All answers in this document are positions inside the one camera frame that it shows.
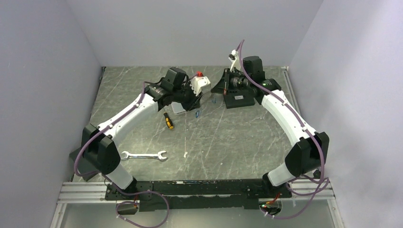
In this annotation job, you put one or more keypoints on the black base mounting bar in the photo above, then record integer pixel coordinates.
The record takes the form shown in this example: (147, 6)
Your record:
(201, 194)

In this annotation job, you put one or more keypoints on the silver open-end wrench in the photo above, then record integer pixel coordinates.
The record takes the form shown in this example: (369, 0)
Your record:
(158, 156)

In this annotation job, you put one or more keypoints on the aluminium rail frame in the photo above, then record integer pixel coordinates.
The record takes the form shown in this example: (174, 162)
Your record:
(221, 144)

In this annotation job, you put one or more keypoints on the black flat plate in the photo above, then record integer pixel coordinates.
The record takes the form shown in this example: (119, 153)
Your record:
(84, 166)
(236, 100)

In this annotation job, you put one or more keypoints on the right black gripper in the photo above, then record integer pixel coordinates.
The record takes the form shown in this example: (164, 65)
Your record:
(224, 84)

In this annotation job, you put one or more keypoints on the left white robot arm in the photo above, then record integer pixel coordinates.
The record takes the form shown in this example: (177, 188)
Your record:
(99, 142)

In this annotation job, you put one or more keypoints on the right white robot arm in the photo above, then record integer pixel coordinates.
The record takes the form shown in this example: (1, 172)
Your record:
(309, 147)

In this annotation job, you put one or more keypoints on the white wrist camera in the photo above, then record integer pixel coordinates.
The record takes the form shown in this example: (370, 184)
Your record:
(235, 61)
(200, 84)

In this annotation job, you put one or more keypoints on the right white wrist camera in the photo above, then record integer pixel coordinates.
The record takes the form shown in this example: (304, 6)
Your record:
(235, 61)

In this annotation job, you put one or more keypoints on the black flat plate left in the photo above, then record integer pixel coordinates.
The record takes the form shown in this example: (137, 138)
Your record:
(84, 166)

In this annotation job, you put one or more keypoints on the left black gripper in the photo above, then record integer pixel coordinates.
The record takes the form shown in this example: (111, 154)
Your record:
(194, 102)

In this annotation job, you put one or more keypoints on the small grey white box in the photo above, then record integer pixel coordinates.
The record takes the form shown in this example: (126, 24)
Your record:
(177, 108)

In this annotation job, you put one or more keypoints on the black flat plate right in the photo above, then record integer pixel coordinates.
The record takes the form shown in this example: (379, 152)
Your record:
(236, 100)

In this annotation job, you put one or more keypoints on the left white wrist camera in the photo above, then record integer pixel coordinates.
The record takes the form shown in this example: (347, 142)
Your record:
(200, 84)

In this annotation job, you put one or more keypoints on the yellow black screwdriver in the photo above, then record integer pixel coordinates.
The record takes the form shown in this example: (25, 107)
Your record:
(168, 121)

